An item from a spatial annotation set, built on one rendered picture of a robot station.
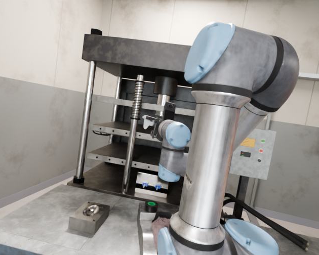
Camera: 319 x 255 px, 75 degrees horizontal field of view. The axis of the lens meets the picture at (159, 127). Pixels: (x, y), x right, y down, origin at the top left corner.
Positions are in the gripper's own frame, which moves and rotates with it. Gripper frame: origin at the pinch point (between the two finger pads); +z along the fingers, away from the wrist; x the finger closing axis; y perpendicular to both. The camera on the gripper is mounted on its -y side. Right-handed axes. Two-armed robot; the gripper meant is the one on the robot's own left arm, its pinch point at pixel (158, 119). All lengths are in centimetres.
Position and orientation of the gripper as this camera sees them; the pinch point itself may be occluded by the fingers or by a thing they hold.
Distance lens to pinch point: 96.8
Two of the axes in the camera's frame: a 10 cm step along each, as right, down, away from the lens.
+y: -2.8, 9.6, 0.6
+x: 9.4, 2.6, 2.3
